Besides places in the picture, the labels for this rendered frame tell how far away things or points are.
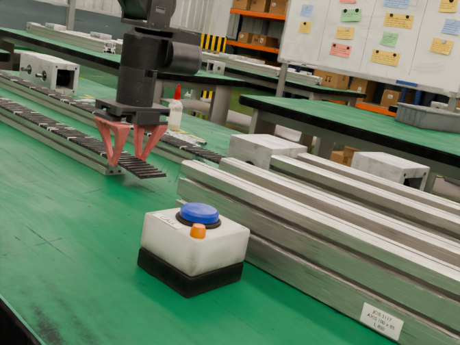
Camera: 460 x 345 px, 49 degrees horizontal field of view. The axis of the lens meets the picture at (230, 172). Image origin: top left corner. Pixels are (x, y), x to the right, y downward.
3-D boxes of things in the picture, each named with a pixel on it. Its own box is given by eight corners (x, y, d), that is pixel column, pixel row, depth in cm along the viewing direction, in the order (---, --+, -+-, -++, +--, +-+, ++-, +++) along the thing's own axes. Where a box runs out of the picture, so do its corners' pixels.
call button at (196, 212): (170, 221, 52) (172, 202, 51) (198, 216, 55) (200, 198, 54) (196, 235, 49) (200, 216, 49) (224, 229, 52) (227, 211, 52)
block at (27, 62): (11, 81, 162) (13, 50, 160) (43, 83, 171) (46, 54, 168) (27, 86, 156) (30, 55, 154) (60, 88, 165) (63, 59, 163)
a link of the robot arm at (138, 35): (117, 23, 76) (137, 27, 72) (155, 31, 81) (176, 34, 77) (111, 70, 78) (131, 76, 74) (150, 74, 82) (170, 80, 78)
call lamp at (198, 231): (186, 233, 48) (188, 222, 48) (197, 231, 49) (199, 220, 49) (197, 239, 47) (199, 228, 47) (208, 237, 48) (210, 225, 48)
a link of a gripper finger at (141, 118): (162, 169, 83) (171, 112, 80) (126, 172, 77) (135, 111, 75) (137, 157, 87) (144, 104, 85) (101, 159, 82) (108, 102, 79)
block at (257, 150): (211, 189, 85) (220, 134, 83) (257, 183, 94) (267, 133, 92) (251, 207, 79) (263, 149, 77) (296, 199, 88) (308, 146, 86)
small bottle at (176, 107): (178, 132, 129) (185, 86, 126) (163, 129, 129) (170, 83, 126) (180, 130, 132) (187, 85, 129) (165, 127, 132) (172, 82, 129)
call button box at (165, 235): (135, 265, 53) (144, 209, 51) (200, 248, 60) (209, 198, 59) (186, 299, 48) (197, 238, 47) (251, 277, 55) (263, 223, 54)
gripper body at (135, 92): (170, 120, 81) (177, 74, 79) (117, 119, 73) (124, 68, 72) (145, 111, 85) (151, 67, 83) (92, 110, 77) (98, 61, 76)
